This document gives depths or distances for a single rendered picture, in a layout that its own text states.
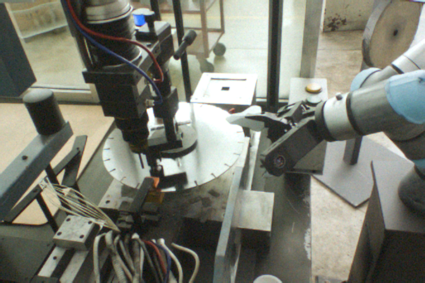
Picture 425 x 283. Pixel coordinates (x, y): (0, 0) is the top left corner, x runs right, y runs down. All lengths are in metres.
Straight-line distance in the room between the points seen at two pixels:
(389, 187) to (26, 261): 0.88
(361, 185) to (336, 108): 1.53
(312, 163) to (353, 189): 1.07
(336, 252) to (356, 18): 2.64
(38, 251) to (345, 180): 1.63
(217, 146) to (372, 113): 0.37
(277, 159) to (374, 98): 0.17
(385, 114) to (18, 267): 0.75
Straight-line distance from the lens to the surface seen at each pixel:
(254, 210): 0.86
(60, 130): 0.82
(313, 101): 1.07
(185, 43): 0.68
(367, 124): 0.60
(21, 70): 0.60
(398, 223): 1.00
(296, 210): 0.97
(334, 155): 2.28
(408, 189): 1.03
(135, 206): 0.69
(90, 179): 1.14
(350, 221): 1.97
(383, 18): 1.72
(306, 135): 0.64
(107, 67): 0.56
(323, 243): 1.86
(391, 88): 0.59
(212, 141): 0.85
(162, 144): 0.76
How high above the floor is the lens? 1.47
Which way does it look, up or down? 38 degrees down
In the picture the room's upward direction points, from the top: 6 degrees counter-clockwise
